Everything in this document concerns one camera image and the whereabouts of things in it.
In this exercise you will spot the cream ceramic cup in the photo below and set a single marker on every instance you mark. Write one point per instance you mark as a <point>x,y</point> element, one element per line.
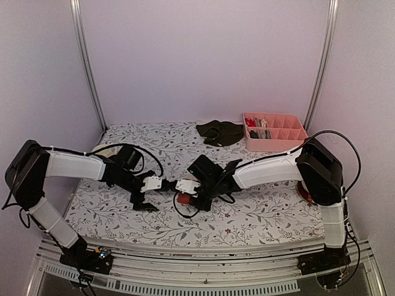
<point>105,150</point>

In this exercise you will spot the pink divided organizer tray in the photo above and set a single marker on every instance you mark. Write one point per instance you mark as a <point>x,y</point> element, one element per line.
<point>272,132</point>

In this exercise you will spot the floral patterned table mat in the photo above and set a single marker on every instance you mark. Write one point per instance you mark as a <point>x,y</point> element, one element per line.
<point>268,214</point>

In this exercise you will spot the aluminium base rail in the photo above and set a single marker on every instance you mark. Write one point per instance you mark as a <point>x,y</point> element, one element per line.
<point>140,269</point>

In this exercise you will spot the aluminium frame post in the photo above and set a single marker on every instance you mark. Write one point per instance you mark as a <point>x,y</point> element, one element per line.
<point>83,49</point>
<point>323,62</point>

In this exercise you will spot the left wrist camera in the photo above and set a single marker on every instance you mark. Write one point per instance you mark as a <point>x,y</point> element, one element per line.
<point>129,157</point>

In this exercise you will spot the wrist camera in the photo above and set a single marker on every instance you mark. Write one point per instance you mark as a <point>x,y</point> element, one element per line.
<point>129,157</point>
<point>205,170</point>

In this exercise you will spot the dark olive cloth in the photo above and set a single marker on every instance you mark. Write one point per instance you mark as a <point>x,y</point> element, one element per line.
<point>220,133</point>

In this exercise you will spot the right aluminium frame post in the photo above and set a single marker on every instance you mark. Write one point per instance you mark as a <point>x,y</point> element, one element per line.
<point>323,62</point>

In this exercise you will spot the red underwear white waistband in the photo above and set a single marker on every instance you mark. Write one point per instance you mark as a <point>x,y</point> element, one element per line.
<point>185,199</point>

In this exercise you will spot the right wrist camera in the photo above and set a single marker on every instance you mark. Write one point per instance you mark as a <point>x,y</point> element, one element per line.
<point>205,170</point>

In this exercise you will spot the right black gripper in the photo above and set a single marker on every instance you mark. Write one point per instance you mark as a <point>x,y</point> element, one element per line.
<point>205,206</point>

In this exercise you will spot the red floral saucer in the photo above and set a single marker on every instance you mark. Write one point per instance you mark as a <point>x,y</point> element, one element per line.
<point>305,194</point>

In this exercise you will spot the left robot arm white sleeve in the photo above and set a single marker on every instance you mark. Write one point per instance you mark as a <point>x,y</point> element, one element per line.
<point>38,178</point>

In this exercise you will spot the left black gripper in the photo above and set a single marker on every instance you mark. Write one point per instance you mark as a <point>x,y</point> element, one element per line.
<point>135,200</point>

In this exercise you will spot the left aluminium frame post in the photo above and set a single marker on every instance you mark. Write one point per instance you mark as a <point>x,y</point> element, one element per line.
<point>83,49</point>

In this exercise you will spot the right robot arm white sleeve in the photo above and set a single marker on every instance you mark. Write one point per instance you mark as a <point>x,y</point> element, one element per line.
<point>321,175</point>

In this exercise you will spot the robot arm white sleeve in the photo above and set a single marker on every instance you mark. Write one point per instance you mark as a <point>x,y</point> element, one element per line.
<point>321,175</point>
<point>38,178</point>

